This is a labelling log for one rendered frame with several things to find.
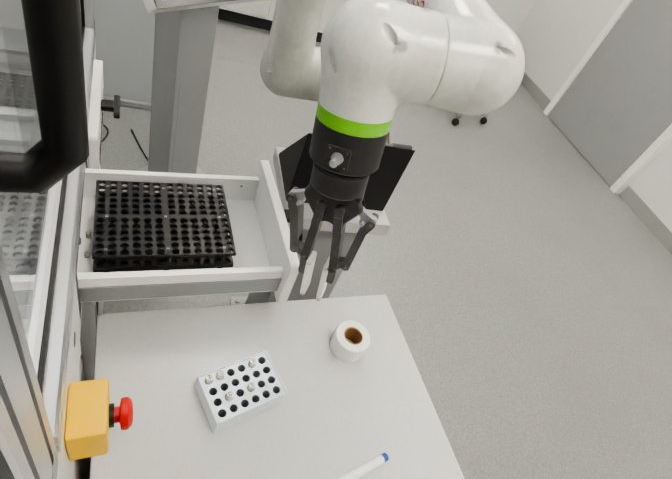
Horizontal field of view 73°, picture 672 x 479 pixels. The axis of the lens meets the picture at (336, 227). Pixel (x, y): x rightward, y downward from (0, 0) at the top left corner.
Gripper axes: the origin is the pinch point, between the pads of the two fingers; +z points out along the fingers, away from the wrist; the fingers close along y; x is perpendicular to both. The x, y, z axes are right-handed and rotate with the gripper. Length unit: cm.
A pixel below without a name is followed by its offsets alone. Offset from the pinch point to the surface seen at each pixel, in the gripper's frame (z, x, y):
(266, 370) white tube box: 20.2, -4.7, -3.9
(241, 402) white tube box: 20.2, -11.9, -5.0
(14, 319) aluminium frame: -22.6, -38.1, -11.2
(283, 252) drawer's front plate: 4.8, 8.4, -8.2
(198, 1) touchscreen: -16, 74, -64
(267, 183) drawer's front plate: 0.6, 21.5, -17.7
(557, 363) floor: 104, 115, 99
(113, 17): 17, 137, -144
